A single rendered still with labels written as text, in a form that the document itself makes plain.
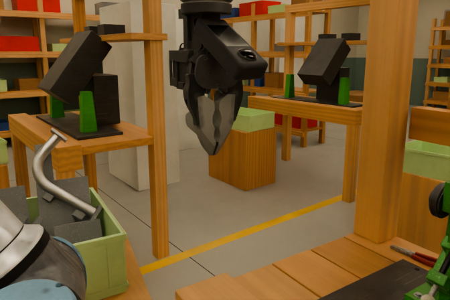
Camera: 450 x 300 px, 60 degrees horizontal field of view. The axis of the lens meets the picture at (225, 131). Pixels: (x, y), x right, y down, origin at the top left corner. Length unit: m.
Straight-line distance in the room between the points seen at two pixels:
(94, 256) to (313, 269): 0.56
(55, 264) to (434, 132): 0.96
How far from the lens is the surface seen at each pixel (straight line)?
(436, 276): 0.92
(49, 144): 1.29
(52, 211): 1.32
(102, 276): 1.13
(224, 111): 0.56
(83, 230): 1.27
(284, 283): 1.02
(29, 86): 6.72
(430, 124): 1.19
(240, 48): 0.50
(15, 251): 0.57
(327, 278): 1.06
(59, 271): 0.59
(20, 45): 6.66
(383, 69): 1.15
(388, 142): 1.16
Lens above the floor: 1.43
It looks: 12 degrees down
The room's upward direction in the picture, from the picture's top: straight up
